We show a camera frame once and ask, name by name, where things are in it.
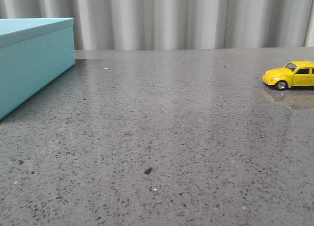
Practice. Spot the yellow beetle toy car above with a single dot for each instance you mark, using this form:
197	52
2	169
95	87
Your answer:
293	74

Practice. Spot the light blue storage box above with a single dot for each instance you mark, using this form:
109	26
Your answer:
33	52

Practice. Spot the small black debris piece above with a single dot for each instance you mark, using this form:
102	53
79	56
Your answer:
148	170

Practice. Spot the grey pleated curtain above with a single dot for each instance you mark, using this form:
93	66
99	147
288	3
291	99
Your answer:
176	24

